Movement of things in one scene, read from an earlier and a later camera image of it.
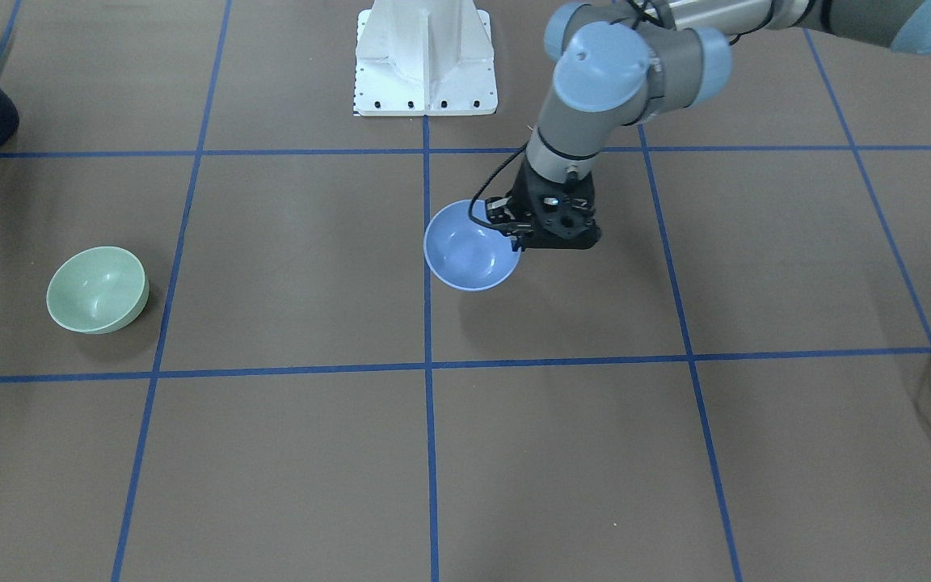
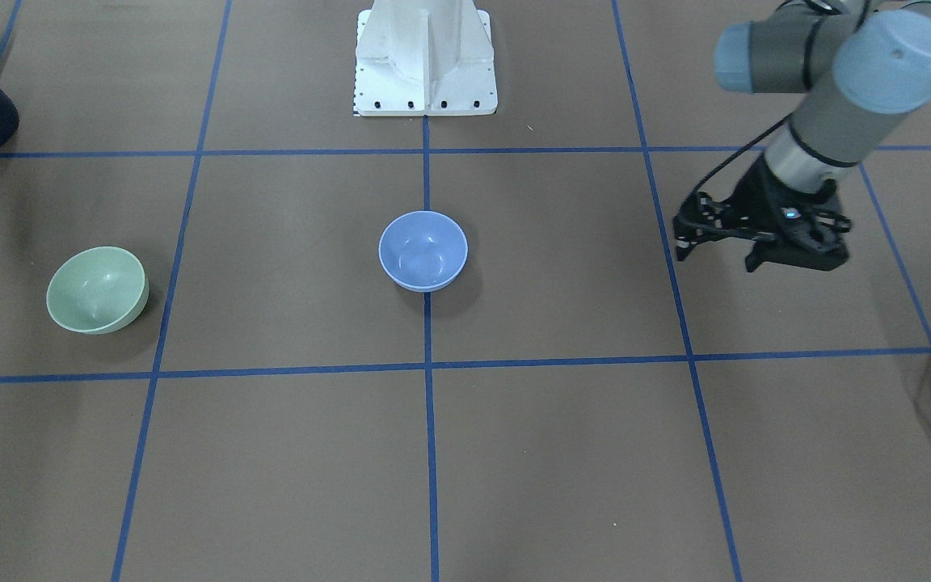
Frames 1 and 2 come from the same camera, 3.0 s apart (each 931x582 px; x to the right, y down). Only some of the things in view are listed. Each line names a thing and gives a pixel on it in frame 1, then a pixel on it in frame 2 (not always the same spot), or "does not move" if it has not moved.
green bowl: (97, 290) does not move
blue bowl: (465, 254) -> (422, 250)
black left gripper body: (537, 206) -> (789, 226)
